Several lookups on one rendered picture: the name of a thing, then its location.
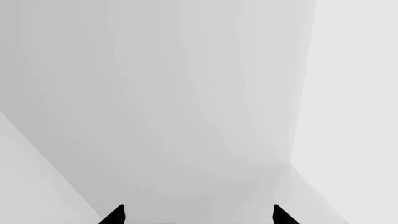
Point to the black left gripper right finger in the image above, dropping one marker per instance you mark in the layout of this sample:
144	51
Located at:
282	217

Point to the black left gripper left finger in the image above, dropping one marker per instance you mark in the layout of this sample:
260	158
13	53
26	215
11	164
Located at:
115	217

